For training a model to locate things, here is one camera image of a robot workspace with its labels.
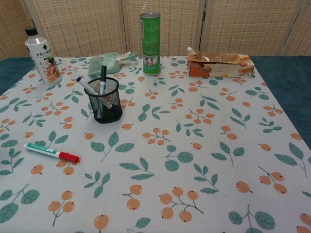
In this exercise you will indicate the black mesh pen holder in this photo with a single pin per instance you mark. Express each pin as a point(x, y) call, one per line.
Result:
point(92, 106)

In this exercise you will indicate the light green dustpan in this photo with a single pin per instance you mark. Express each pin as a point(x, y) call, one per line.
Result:
point(97, 65)

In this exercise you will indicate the red-tipped pen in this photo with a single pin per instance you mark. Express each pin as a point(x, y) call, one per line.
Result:
point(48, 151)

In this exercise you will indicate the black marker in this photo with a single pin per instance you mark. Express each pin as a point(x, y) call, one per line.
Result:
point(103, 77)

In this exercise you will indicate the orange snack package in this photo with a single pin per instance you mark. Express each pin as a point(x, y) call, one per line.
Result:
point(218, 69)

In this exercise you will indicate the blue cap marker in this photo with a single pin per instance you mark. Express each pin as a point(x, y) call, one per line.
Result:
point(85, 85)

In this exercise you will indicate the white bottle with black cap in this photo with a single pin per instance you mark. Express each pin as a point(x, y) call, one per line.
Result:
point(46, 65)

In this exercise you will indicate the green cylindrical snack can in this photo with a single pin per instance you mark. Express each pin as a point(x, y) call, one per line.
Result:
point(150, 43)

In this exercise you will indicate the woven folding screen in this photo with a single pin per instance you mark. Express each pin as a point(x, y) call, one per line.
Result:
point(85, 26)

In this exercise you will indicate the leaf and fruit tablecloth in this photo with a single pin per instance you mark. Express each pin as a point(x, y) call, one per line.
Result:
point(170, 170)

